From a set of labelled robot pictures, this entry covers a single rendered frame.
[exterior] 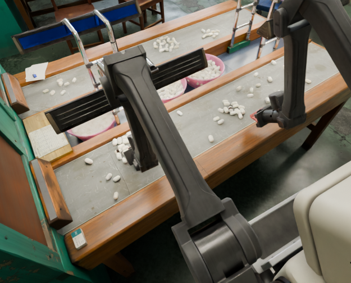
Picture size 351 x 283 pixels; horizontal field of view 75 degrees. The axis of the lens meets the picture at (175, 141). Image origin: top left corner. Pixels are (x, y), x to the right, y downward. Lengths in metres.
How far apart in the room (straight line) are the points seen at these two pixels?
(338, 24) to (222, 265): 0.53
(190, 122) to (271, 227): 0.70
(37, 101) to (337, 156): 2.21
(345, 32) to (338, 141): 1.84
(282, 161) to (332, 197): 1.72
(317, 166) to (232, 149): 1.20
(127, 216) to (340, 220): 0.72
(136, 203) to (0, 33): 3.03
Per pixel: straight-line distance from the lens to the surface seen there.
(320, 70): 1.69
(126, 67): 0.44
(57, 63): 1.71
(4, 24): 3.57
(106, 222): 0.93
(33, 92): 1.59
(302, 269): 0.44
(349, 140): 2.48
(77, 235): 0.93
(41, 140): 1.24
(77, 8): 3.22
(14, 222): 0.74
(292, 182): 1.99
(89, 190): 1.04
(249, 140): 1.11
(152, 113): 0.39
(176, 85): 1.37
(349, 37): 0.63
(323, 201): 0.35
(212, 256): 0.35
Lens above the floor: 1.61
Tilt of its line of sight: 53 degrees down
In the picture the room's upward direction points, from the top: 3 degrees counter-clockwise
